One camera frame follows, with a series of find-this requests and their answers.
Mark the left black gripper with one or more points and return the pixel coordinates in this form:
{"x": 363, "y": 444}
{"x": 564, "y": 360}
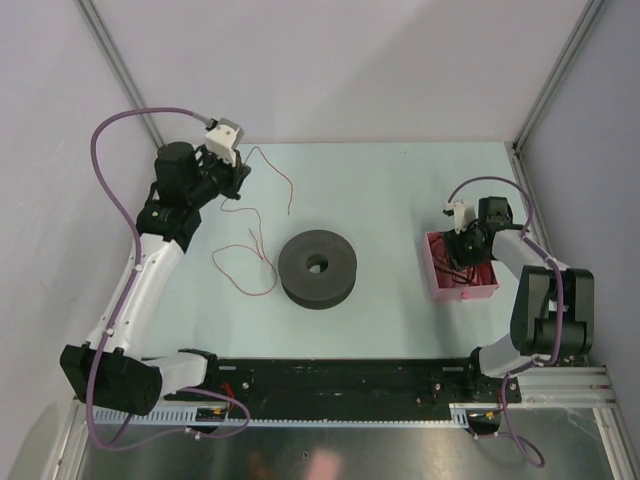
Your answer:
{"x": 236, "y": 174}

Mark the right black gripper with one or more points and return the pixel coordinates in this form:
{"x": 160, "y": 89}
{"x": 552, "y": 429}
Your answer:
{"x": 453, "y": 243}

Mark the pink plastic box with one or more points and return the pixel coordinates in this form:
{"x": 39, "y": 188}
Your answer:
{"x": 446, "y": 284}

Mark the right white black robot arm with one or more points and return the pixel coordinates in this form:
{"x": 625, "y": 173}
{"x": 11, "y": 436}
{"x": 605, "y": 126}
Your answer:
{"x": 553, "y": 311}

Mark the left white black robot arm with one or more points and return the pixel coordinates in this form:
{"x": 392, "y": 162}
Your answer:
{"x": 109, "y": 369}

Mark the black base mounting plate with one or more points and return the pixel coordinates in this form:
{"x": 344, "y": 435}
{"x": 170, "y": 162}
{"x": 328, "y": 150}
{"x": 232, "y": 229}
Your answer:
{"x": 344, "y": 392}

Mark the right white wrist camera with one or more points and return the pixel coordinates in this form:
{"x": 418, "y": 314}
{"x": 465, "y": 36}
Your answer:
{"x": 463, "y": 214}

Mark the black cable spool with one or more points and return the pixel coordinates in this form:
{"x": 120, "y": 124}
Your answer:
{"x": 317, "y": 269}

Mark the left aluminium frame post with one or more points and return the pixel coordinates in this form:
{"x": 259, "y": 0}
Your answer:
{"x": 105, "y": 41}

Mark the aluminium frame post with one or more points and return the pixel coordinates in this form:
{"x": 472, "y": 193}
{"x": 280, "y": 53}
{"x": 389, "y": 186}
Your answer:
{"x": 105, "y": 41}
{"x": 568, "y": 55}

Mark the right aluminium frame post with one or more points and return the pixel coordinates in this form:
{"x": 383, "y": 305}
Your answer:
{"x": 568, "y": 55}

